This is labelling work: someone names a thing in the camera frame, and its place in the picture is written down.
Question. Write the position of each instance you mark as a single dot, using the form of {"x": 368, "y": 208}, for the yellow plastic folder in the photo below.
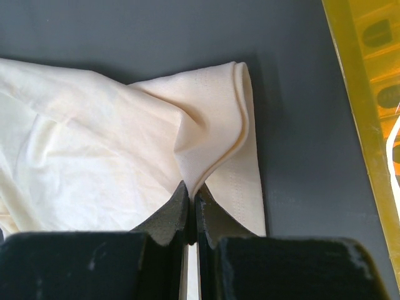
{"x": 366, "y": 39}

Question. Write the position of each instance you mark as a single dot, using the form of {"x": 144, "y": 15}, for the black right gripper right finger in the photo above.
{"x": 234, "y": 263}

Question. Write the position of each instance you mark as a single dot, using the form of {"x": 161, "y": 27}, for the cream yellow t shirt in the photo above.
{"x": 82, "y": 151}

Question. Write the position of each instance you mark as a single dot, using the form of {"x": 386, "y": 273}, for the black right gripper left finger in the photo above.
{"x": 148, "y": 262}

